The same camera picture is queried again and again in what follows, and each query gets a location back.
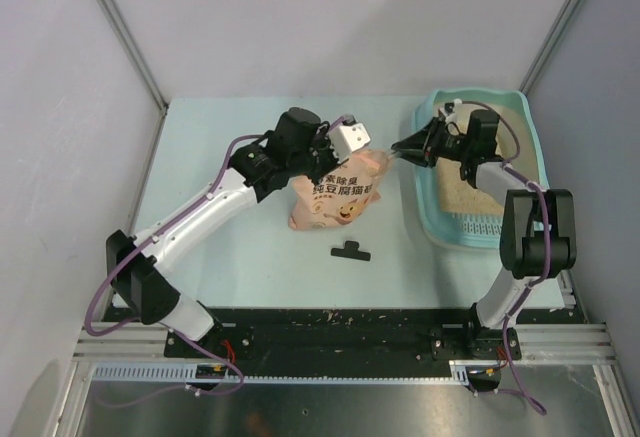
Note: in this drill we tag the black bag clip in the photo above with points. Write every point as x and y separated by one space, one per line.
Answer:
351 250

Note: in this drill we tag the right aluminium corner post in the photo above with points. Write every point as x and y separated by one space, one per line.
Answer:
553 39

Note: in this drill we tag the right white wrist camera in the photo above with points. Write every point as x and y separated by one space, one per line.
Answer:
447 112

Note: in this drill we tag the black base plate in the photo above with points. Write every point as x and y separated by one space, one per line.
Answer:
440 334

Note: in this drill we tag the teal litter box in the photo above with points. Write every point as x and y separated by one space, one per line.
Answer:
468 230

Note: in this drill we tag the aluminium corner post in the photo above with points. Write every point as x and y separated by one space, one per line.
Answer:
116 20
553 39

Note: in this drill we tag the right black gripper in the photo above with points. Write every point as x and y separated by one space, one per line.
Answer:
422 147

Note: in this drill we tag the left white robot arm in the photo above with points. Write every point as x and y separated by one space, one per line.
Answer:
254 167

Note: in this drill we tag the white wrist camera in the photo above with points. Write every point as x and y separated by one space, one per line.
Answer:
447 112
347 136

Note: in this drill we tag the aluminium frame rail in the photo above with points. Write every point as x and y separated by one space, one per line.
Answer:
148 382

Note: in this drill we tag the left aluminium corner post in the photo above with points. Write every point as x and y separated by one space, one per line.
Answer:
116 20

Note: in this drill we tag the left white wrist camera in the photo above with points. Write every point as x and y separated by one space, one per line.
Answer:
347 136

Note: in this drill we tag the orange cat litter bag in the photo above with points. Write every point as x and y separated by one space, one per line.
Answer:
341 196

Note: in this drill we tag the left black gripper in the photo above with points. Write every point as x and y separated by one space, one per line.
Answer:
322 138

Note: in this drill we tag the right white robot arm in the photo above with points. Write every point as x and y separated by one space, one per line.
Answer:
537 240

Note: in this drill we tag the tan cat litter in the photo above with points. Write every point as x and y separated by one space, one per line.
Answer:
455 195

